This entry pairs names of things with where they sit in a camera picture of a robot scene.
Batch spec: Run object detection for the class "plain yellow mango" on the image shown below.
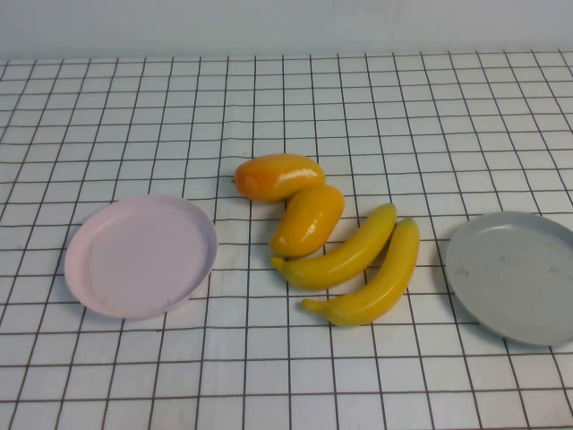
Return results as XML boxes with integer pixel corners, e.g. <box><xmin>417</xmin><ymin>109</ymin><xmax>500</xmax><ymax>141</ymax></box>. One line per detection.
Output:
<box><xmin>269</xmin><ymin>184</ymin><xmax>346</xmax><ymax>259</ymax></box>

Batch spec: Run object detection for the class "mango with orange blush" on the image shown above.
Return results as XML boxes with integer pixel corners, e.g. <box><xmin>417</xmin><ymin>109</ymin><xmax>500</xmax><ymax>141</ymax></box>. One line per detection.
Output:
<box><xmin>231</xmin><ymin>153</ymin><xmax>327</xmax><ymax>205</ymax></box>

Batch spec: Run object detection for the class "yellow banana with green tip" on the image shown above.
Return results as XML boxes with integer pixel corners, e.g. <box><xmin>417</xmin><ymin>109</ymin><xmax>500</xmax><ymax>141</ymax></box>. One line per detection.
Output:
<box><xmin>301</xmin><ymin>217</ymin><xmax>422</xmax><ymax>329</ymax></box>

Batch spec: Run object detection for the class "pink round plate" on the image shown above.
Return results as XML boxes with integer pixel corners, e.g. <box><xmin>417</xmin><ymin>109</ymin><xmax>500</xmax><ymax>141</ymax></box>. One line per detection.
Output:
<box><xmin>64</xmin><ymin>193</ymin><xmax>219</xmax><ymax>321</ymax></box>

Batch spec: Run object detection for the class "grey round plate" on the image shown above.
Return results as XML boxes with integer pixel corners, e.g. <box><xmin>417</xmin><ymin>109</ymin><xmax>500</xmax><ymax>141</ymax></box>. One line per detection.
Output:
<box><xmin>445</xmin><ymin>211</ymin><xmax>573</xmax><ymax>347</ymax></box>

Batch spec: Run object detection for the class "white grid tablecloth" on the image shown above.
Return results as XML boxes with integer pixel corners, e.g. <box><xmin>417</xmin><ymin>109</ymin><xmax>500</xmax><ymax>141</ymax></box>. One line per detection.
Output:
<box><xmin>0</xmin><ymin>48</ymin><xmax>573</xmax><ymax>430</ymax></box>

